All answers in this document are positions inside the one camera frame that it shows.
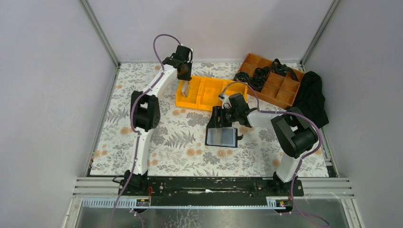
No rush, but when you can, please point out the black rolled tie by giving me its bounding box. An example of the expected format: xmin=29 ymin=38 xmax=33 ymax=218
xmin=253 ymin=66 xmax=270 ymax=81

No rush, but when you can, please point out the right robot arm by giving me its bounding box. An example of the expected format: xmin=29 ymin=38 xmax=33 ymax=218
xmin=205 ymin=93 xmax=319 ymax=183

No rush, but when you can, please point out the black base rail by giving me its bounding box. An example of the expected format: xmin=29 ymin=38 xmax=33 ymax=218
xmin=118 ymin=176 xmax=304 ymax=207

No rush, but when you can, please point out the blue yellow rolled tie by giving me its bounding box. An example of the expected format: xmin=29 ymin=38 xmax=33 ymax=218
xmin=233 ymin=71 xmax=249 ymax=84

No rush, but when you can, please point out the black cloth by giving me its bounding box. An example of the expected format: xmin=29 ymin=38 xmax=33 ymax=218
xmin=293 ymin=71 xmax=329 ymax=129

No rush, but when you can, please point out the dark green rolled tie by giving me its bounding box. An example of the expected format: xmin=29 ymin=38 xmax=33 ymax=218
xmin=271 ymin=58 xmax=299 ymax=82

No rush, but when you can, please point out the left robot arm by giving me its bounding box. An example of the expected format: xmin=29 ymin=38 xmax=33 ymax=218
xmin=126 ymin=45 xmax=193 ymax=188

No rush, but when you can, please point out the black leather card holder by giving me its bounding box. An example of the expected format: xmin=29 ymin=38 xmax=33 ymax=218
xmin=205 ymin=127 xmax=243 ymax=148

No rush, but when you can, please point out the yellow plastic divided bin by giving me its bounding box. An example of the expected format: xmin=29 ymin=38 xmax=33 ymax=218
xmin=175 ymin=76 xmax=232 ymax=111

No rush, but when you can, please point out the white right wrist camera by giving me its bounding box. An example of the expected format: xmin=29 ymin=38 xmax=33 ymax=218
xmin=218 ymin=94 xmax=231 ymax=109

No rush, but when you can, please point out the dark floral rolled tie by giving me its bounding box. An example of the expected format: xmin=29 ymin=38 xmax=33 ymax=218
xmin=248 ymin=76 xmax=266 ymax=92

